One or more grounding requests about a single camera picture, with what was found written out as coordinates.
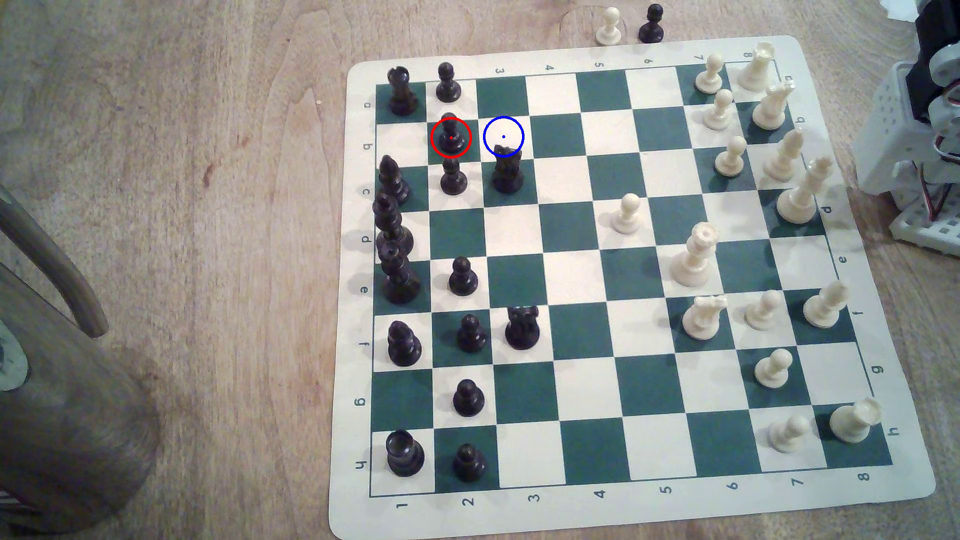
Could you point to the black bishop chess piece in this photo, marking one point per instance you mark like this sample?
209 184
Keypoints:
392 184
403 346

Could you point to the white knight chess piece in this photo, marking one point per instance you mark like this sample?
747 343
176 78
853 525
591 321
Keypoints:
772 109
703 319

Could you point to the white king chess piece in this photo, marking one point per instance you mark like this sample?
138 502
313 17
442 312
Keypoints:
799 196

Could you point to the white rook chess piece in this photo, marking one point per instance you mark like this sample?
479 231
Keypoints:
853 421
756 69

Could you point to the white perforated base plate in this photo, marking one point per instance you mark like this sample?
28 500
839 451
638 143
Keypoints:
930 232

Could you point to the white paper sheet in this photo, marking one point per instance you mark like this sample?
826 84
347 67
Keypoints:
898 9

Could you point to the white queen chess piece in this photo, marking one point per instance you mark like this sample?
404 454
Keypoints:
693 259

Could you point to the black queen chess piece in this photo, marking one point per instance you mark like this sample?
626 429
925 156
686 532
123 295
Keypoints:
391 229

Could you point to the black rook chess piece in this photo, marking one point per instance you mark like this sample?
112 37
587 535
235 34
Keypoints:
404 454
402 94

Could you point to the black pawn chess piece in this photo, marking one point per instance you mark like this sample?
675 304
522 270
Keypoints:
448 86
469 465
453 180
651 27
450 141
472 336
463 279
468 400

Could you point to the white pawn chess piece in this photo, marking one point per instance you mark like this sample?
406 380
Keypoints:
709 76
763 312
719 112
610 28
773 370
730 159
626 216
788 434

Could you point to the black knight chess piece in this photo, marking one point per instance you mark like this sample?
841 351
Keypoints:
507 172
522 330

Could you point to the white bishop chess piece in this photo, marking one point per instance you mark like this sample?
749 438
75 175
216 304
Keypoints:
823 306
782 159

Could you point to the black king chess piece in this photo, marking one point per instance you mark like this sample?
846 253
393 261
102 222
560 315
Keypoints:
398 277

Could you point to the green white chess board mat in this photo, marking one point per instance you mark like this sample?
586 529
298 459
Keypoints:
577 375

